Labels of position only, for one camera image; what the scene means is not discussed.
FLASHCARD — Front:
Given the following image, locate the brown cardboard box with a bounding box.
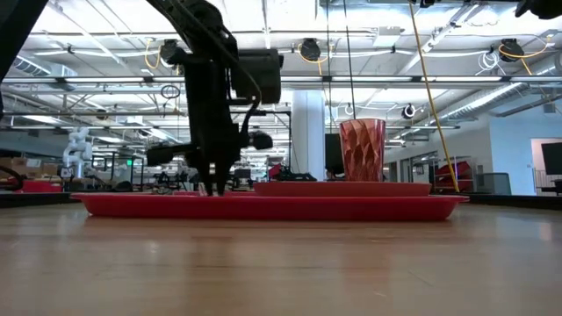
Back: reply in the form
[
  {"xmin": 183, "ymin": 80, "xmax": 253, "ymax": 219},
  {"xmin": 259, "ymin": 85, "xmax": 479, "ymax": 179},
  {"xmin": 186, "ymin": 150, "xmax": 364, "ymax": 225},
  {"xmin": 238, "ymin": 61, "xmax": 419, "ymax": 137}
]
[{"xmin": 0, "ymin": 156, "xmax": 61, "ymax": 177}]

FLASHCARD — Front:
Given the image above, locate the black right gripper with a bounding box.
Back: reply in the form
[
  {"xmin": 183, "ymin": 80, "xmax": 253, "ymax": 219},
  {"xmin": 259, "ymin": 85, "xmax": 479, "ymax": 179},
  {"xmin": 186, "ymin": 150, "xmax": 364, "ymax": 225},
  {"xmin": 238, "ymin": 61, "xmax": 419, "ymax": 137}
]
[{"xmin": 419, "ymin": 0, "xmax": 562, "ymax": 21}]

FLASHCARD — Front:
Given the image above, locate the silver ventilation duct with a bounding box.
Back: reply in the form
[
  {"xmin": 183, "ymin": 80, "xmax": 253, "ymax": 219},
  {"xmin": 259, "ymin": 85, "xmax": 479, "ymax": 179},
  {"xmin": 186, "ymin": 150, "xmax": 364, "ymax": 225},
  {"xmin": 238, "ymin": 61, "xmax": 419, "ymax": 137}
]
[{"xmin": 436, "ymin": 65, "xmax": 562, "ymax": 126}]

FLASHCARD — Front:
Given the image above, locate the black hanging cable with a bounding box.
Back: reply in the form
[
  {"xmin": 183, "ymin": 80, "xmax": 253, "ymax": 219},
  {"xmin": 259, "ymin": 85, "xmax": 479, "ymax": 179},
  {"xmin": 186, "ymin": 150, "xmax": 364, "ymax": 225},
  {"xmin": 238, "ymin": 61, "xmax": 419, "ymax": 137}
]
[
  {"xmin": 325, "ymin": 0, "xmax": 331, "ymax": 181},
  {"xmin": 342, "ymin": 0, "xmax": 357, "ymax": 133}
]

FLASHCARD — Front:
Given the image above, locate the black wall screen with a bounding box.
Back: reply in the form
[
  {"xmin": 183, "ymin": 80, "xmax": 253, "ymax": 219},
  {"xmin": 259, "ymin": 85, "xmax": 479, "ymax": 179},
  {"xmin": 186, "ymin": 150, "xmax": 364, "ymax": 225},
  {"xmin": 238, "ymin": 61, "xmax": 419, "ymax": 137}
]
[{"xmin": 540, "ymin": 142, "xmax": 562, "ymax": 176}]

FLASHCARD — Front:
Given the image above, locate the red background bin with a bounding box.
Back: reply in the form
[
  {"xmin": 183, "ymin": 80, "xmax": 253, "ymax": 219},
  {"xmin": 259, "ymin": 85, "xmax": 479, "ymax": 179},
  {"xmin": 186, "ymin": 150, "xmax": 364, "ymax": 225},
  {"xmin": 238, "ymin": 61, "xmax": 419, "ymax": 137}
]
[{"xmin": 8, "ymin": 179, "xmax": 63, "ymax": 194}]

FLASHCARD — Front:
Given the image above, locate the black arm base cable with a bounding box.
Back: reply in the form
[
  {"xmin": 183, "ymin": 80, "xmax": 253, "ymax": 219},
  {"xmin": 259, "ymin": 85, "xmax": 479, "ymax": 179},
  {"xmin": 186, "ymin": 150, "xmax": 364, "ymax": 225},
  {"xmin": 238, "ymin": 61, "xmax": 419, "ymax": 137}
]
[{"xmin": 0, "ymin": 164, "xmax": 24, "ymax": 193}]

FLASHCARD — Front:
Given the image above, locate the orange faceted plastic cup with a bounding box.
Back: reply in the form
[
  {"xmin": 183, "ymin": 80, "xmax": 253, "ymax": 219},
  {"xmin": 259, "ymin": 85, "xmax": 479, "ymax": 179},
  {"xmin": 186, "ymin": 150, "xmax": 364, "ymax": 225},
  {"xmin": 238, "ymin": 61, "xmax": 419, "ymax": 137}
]
[{"xmin": 338, "ymin": 118, "xmax": 387, "ymax": 183}]

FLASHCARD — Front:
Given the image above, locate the yellow hanging cable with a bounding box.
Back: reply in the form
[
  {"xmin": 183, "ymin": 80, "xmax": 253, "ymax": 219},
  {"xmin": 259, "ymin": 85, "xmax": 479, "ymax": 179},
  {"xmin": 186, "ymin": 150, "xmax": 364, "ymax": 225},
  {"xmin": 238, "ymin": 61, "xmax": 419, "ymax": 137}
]
[{"xmin": 407, "ymin": 0, "xmax": 460, "ymax": 193}]

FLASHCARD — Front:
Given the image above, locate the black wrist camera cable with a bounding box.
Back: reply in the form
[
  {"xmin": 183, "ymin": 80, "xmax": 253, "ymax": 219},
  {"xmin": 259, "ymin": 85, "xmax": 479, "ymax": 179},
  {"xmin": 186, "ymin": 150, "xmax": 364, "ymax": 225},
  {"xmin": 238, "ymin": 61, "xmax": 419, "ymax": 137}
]
[{"xmin": 239, "ymin": 78, "xmax": 264, "ymax": 137}]

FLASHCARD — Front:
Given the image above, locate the white square column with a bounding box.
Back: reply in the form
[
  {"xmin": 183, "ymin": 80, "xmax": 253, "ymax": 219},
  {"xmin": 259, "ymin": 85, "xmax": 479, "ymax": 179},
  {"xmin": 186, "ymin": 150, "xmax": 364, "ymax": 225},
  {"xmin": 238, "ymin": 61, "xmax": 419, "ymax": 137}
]
[{"xmin": 292, "ymin": 90, "xmax": 327, "ymax": 181}]

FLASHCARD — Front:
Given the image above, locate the black background workstation frame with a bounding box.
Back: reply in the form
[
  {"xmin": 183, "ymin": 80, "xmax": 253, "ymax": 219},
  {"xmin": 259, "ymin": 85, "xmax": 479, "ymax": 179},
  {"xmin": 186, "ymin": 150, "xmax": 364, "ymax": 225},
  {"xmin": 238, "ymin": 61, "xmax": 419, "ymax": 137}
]
[{"xmin": 239, "ymin": 109, "xmax": 292, "ymax": 182}]

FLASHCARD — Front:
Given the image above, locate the orange round plate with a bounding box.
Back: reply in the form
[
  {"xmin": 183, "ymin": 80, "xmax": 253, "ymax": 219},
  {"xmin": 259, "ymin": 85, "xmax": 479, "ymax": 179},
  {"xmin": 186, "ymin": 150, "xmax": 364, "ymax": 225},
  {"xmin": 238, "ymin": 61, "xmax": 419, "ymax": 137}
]
[{"xmin": 253, "ymin": 181, "xmax": 433, "ymax": 198}]

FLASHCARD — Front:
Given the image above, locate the red plastic tray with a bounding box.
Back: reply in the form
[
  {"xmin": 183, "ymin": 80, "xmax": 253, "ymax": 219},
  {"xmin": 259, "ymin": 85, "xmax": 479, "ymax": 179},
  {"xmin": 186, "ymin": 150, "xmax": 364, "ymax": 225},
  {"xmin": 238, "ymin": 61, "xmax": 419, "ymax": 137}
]
[{"xmin": 69, "ymin": 192, "xmax": 470, "ymax": 222}]

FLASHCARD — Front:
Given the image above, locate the black monitor screen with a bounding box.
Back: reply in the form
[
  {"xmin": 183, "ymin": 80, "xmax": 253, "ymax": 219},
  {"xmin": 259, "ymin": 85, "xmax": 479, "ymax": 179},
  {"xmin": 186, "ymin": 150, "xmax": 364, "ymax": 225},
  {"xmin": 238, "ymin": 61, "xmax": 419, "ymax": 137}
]
[{"xmin": 324, "ymin": 133, "xmax": 344, "ymax": 176}]

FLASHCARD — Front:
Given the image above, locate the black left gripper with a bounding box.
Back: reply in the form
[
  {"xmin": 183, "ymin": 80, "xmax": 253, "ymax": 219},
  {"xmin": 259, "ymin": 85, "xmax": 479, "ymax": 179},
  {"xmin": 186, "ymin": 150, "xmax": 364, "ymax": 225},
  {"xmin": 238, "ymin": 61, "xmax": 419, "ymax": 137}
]
[{"xmin": 146, "ymin": 41, "xmax": 274, "ymax": 198}]

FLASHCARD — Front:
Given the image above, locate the grey mesh cabinet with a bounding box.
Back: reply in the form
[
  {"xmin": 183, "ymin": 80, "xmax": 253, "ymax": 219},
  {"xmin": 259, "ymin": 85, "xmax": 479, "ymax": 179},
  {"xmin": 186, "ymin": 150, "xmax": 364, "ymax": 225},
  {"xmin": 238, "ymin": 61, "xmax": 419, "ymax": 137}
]
[{"xmin": 475, "ymin": 172, "xmax": 513, "ymax": 196}]

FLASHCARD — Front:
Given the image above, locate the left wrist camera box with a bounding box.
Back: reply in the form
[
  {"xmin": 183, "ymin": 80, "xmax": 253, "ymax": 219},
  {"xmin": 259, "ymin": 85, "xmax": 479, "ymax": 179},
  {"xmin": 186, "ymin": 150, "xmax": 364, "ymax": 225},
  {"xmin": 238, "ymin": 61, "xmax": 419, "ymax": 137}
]
[{"xmin": 230, "ymin": 47, "xmax": 283, "ymax": 105}]

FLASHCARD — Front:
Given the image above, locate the red bin shelf rack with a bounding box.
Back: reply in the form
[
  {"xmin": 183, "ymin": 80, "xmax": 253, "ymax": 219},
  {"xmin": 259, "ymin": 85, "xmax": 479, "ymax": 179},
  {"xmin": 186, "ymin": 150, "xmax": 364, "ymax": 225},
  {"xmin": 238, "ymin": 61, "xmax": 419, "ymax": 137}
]
[{"xmin": 433, "ymin": 160, "xmax": 474, "ymax": 193}]

